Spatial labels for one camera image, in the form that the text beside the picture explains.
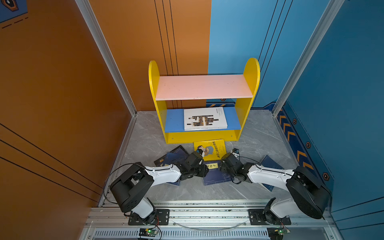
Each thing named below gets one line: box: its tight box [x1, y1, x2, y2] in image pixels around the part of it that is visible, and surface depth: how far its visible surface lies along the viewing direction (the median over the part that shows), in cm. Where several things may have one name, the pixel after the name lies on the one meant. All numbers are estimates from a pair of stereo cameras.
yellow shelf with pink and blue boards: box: [148, 57, 261, 145], surface depth 82 cm
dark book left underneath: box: [154, 145, 189, 167], surface depth 96 cm
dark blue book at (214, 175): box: [203, 160, 235, 186], surface depth 88 cm
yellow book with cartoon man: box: [193, 139, 227, 161], surface depth 100 cm
